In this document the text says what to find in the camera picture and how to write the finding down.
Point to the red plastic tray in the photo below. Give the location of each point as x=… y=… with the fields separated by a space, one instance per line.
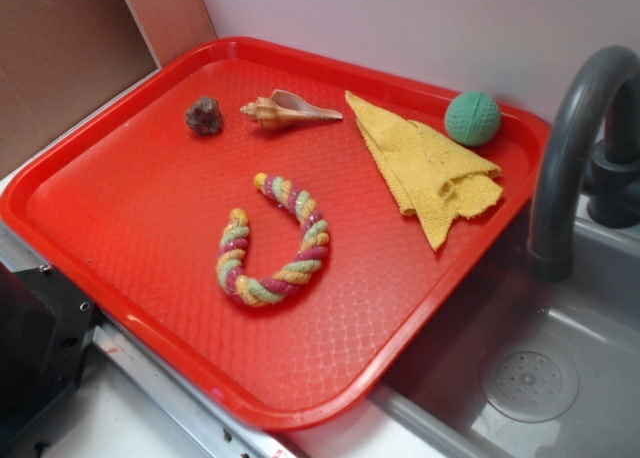
x=131 y=207

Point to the brown spiral seashell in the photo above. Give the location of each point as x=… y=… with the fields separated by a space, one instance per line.
x=284 y=109

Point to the yellow folded cloth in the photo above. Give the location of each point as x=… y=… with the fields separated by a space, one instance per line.
x=428 y=174

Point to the dark brown rock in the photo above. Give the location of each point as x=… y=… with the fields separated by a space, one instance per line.
x=205 y=117

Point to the green dimpled ball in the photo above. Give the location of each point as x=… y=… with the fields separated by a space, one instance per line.
x=472 y=118

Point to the grey sink basin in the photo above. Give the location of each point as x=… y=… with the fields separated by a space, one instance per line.
x=592 y=317

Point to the round sink drain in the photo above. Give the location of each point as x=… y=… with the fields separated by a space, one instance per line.
x=529 y=381

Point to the brown cardboard panel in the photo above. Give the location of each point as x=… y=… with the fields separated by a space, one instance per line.
x=61 y=60

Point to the grey curved faucet spout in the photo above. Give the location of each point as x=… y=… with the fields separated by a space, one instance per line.
x=565 y=170

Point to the multicolour twisted rope toy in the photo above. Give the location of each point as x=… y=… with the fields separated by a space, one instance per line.
x=234 y=242

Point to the silver aluminium rail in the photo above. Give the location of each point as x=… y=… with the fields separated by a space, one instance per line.
x=129 y=404

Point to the black metal bracket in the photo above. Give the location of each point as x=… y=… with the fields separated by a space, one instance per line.
x=47 y=324

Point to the grey faucet handle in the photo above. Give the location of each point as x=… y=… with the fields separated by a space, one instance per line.
x=615 y=162

